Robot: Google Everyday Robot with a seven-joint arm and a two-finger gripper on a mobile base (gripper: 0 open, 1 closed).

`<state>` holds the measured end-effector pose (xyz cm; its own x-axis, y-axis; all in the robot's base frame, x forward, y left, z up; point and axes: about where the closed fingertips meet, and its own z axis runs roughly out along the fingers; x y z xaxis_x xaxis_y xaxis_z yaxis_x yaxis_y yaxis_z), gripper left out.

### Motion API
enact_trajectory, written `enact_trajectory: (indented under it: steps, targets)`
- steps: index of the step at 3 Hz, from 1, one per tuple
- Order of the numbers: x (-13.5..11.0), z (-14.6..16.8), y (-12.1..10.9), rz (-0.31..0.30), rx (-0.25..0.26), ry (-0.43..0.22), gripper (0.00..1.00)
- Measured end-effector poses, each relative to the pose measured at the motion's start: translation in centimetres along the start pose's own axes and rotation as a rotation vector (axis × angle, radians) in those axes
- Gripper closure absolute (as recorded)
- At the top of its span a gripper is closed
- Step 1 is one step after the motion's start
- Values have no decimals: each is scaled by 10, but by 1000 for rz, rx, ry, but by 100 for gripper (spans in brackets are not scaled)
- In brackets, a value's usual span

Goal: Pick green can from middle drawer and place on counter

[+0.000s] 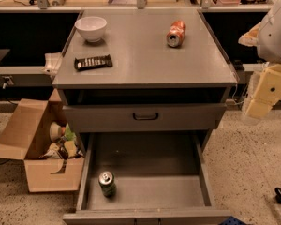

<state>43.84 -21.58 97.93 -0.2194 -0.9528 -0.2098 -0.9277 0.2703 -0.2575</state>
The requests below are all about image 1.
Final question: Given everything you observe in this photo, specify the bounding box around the blue perforated object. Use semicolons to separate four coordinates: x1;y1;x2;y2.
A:
219;217;246;225

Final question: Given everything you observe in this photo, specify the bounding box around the white bowl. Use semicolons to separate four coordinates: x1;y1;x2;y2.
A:
75;16;107;42

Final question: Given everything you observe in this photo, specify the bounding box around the black drawer handle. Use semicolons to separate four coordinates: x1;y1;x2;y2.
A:
132;112;159;121

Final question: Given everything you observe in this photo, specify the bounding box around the grey drawer cabinet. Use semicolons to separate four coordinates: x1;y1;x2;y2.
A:
52;7;239;136

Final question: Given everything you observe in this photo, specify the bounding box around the black snack bar packet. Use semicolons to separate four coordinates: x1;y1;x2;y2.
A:
74;54;113;71

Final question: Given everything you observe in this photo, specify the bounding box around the orange soda can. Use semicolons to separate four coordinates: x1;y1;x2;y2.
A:
166;20;186;48

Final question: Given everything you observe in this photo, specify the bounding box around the closed grey top drawer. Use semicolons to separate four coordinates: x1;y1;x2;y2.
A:
63;103;226;133

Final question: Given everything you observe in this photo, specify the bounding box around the green soda can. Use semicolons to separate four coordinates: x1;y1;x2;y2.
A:
98;171;116;197

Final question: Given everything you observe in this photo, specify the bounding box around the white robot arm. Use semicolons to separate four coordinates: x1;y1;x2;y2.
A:
238;0;281;123

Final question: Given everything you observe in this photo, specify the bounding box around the open grey middle drawer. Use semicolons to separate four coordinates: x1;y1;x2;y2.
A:
64;131;230;225

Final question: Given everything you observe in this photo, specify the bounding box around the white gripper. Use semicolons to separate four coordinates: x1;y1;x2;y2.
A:
244;64;281;119

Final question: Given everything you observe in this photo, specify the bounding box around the open cardboard box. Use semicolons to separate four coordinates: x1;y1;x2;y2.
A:
0;91;84;192

